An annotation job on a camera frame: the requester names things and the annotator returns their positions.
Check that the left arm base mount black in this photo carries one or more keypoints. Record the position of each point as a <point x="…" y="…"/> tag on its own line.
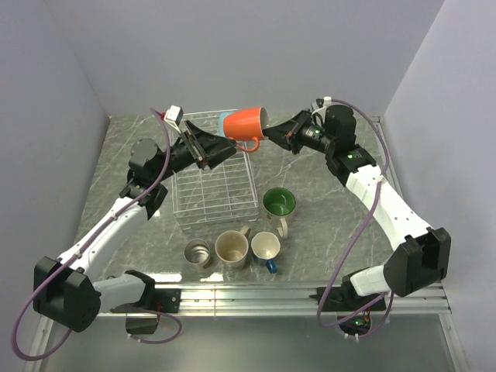
<point x="144" y="319"/>

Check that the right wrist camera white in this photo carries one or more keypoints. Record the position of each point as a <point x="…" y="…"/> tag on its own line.
<point x="320" y="105"/>

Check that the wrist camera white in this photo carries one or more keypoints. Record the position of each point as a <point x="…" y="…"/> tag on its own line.
<point x="320" y="105"/>
<point x="173" y="117"/>

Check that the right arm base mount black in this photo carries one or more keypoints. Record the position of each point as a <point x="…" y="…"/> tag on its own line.
<point x="358" y="321"/>

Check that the stainless steel cup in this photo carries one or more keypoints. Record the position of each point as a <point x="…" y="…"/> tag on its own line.
<point x="198" y="255"/>

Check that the orange mug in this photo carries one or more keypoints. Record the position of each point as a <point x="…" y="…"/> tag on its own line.
<point x="247" y="125"/>

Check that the green interior floral mug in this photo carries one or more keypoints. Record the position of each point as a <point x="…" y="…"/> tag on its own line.
<point x="279" y="205"/>

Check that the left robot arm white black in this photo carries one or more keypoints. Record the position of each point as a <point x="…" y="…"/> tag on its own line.
<point x="67" y="289"/>

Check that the light blue mug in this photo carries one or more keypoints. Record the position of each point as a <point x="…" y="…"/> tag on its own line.
<point x="222" y="118"/>

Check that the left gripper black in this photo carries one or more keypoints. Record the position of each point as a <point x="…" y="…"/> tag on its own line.
<point x="211" y="156"/>

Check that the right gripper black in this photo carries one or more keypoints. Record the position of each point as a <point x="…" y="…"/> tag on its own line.
<point x="287" y="133"/>

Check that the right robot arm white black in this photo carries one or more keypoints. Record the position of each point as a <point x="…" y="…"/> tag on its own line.
<point x="420" y="253"/>

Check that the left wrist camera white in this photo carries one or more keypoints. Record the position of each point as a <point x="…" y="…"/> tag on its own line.
<point x="173" y="117"/>

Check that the dark blue faceted mug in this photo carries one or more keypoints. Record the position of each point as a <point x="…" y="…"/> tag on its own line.
<point x="265" y="247"/>

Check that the beige patterned mug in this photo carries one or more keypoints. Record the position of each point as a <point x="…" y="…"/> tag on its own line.
<point x="232" y="247"/>

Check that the white wire dish rack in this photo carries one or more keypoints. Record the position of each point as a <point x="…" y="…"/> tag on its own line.
<point x="226" y="193"/>

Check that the aluminium mounting rail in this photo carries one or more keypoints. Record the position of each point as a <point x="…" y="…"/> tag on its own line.
<point x="270" y="327"/>

